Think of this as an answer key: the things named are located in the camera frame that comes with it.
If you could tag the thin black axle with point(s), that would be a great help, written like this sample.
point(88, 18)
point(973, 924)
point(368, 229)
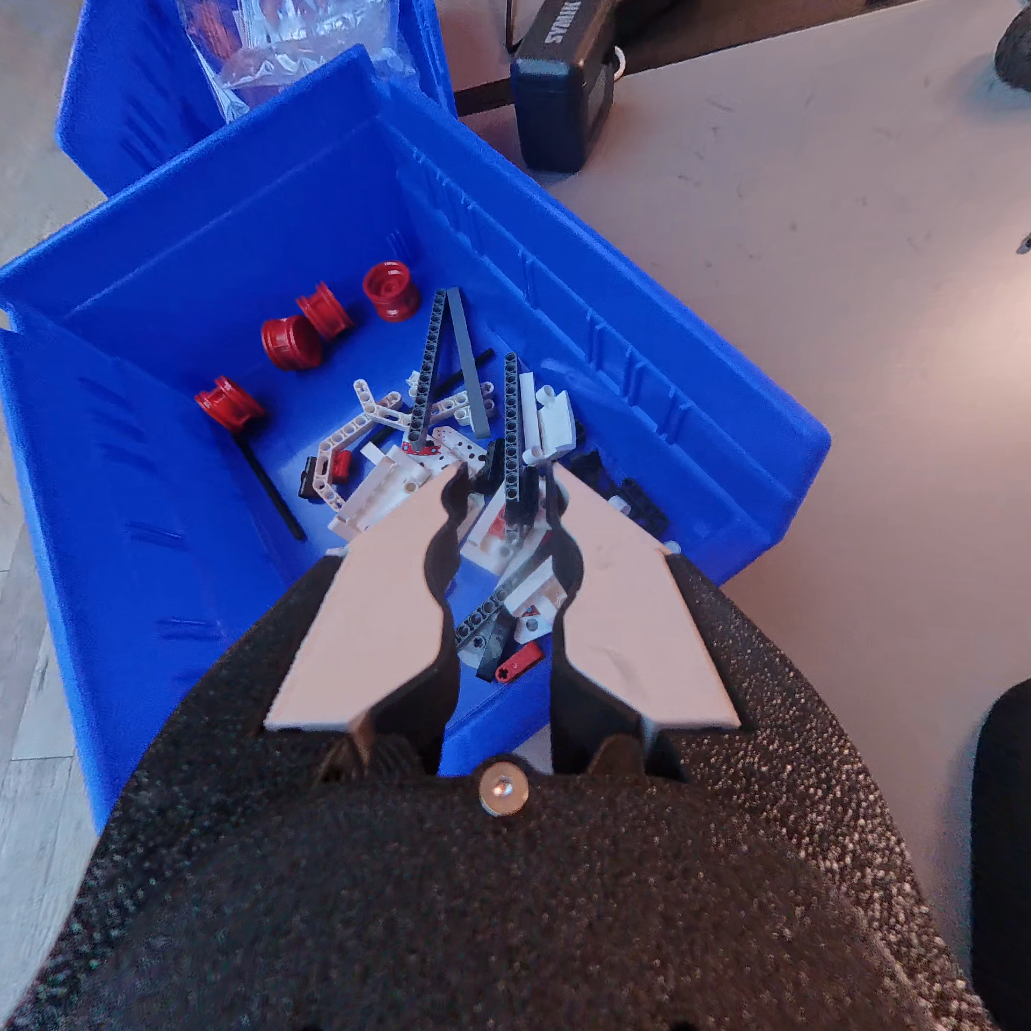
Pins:
point(274, 484)

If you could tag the black cushion pad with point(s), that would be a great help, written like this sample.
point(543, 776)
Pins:
point(1007, 870)

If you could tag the black device green display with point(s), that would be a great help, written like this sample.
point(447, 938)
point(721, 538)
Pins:
point(556, 97)

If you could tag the small red piece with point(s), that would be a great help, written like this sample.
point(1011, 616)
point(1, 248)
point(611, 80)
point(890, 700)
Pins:
point(516, 661)

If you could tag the clear bag of pieces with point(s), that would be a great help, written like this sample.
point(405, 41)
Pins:
point(274, 49)

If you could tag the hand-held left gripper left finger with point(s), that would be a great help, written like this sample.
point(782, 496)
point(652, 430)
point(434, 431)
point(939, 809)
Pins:
point(347, 645)

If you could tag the red wheel hub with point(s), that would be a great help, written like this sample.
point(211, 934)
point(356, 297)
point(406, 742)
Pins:
point(231, 403)
point(290, 342)
point(326, 310)
point(392, 290)

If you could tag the wide blue storage bin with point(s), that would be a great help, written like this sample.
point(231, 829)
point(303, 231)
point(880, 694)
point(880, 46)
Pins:
point(113, 97)

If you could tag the grey desk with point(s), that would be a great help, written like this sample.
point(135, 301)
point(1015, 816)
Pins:
point(838, 322)

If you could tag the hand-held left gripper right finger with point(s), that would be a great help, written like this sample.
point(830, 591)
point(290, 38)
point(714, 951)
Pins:
point(653, 645)

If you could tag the pile of white body pieces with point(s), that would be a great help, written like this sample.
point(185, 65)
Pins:
point(379, 496)

